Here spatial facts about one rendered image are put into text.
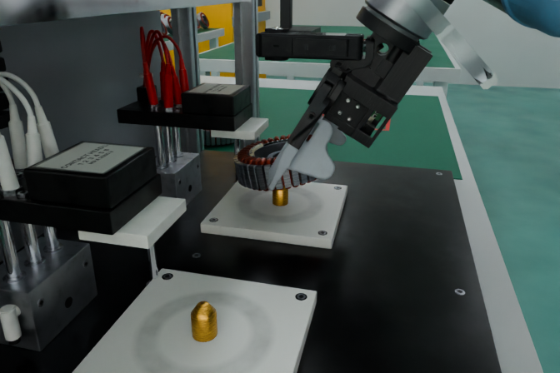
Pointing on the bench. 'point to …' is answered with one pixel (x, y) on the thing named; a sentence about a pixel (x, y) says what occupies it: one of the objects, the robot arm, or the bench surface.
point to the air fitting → (9, 312)
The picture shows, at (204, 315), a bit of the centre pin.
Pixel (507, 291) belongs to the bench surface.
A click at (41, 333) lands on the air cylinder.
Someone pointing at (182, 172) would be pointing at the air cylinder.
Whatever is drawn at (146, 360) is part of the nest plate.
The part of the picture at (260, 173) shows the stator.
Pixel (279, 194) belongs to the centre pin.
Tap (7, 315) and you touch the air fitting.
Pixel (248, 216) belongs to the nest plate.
